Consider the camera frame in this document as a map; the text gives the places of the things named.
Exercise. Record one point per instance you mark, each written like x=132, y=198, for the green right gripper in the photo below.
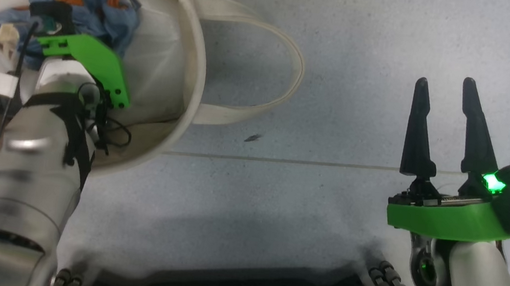
x=451, y=223

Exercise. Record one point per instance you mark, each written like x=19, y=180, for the white cloth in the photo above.
x=158, y=51

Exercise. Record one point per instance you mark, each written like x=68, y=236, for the blue bear-print garment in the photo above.
x=100, y=9

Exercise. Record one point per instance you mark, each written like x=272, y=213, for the cream canvas laundry basket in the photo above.
x=195, y=71

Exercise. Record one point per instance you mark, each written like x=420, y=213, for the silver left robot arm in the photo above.
x=28, y=182

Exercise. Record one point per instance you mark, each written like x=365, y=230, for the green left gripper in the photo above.
x=94, y=55

